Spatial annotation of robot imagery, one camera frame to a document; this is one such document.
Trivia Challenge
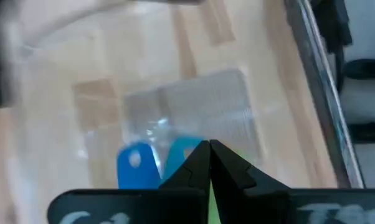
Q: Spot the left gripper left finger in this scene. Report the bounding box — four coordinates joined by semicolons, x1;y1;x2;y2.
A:
47;140;212;224

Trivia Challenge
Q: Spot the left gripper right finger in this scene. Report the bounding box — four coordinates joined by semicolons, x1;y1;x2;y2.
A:
209;139;375;224

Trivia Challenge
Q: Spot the teal measuring cup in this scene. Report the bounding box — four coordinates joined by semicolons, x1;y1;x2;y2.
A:
161;136;206;183

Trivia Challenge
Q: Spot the green measuring cup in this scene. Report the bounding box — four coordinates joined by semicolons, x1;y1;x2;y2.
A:
207;148;252;224

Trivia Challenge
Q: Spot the blue measuring cup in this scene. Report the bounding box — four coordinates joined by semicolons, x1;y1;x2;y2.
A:
117;142;162;190

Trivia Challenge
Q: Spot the clear plastic basket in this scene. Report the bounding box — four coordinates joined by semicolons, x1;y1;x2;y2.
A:
78;67;266;190

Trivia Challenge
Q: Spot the black aluminium rig frame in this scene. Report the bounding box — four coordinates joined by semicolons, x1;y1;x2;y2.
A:
282;0;368;189

